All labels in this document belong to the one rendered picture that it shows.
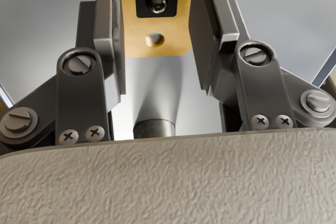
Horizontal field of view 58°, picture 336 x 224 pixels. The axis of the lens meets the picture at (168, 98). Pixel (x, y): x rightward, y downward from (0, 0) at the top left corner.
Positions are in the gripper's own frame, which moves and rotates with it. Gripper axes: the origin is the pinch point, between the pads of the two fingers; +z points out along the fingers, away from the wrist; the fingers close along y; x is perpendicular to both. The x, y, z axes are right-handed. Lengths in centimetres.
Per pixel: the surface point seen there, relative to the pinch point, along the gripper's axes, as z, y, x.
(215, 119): 3.0, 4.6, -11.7
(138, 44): 2.7, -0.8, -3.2
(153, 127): 2.3, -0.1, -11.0
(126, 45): 2.7, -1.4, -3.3
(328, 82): 9.9, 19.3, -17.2
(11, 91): 3.0, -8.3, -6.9
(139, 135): 2.0, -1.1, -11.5
